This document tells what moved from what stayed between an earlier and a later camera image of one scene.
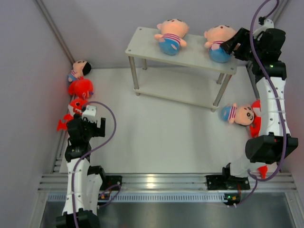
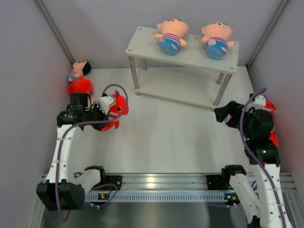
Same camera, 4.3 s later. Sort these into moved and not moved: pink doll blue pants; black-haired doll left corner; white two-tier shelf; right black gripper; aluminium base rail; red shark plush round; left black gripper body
Moved: right black gripper; left black gripper body
Not moved: aluminium base rail; red shark plush round; white two-tier shelf; pink doll blue pants; black-haired doll left corner
